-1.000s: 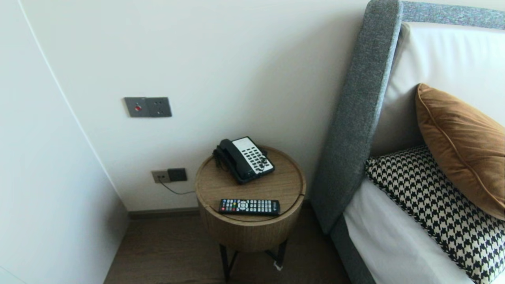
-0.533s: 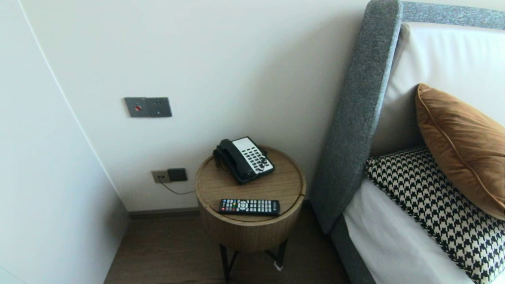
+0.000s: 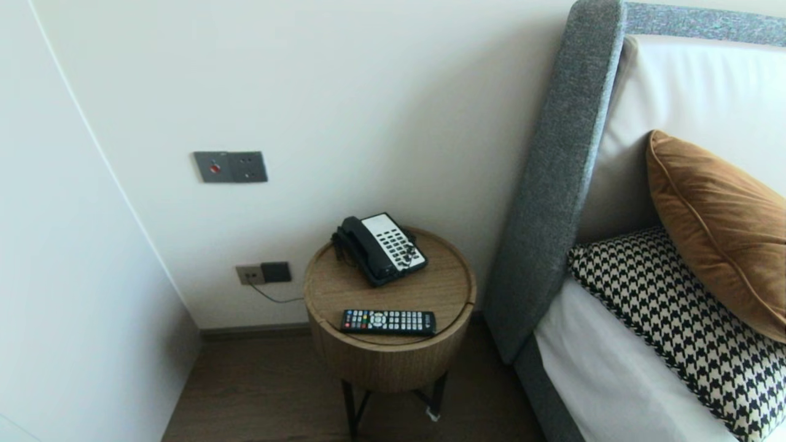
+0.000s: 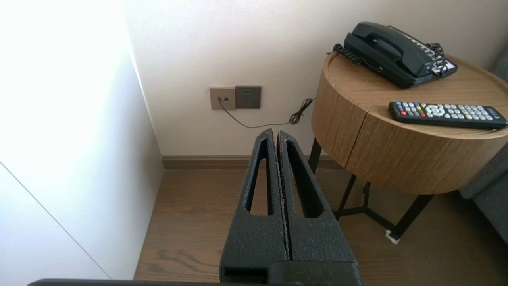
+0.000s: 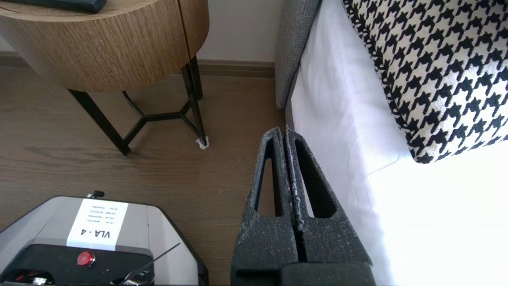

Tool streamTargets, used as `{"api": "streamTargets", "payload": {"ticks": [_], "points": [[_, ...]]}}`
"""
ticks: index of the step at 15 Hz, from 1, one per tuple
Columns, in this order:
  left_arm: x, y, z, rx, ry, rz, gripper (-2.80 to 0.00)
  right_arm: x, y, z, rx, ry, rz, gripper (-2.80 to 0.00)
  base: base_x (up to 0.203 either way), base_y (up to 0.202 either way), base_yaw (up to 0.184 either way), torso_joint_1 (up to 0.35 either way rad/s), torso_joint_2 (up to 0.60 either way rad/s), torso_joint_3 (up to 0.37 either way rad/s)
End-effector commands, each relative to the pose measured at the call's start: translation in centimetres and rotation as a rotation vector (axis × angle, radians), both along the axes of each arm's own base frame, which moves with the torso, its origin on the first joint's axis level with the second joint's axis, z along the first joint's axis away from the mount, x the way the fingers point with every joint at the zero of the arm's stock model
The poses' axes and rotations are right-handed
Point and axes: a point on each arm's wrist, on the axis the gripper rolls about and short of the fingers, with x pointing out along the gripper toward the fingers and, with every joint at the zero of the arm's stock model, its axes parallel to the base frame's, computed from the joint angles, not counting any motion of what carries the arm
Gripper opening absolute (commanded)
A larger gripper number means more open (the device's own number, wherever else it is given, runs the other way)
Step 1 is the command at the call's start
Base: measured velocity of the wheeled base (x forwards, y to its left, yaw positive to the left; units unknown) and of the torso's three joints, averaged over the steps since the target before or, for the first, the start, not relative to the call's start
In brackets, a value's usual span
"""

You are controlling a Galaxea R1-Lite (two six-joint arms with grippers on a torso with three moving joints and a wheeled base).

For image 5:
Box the black white houndstooth pillow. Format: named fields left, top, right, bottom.
left=341, top=0, right=508, bottom=164

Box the round wooden side table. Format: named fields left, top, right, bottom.
left=0, top=0, right=210, bottom=156

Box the black TV remote control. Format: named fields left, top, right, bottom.
left=8, top=0, right=108, bottom=13

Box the white bed mattress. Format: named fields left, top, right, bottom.
left=286, top=0, right=508, bottom=284

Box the round wooden bedside table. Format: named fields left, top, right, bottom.
left=0, top=0, right=190, bottom=93

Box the white printed paper label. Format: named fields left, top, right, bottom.
left=67, top=198, right=129, bottom=251

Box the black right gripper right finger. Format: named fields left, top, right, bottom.
left=285, top=128, right=374, bottom=263

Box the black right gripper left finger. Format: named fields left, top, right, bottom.
left=230, top=127, right=299, bottom=284

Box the white box-shaped device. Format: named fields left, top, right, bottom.
left=0, top=191, right=209, bottom=286

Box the red round emergency button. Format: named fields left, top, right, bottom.
left=77, top=251, right=96, bottom=267

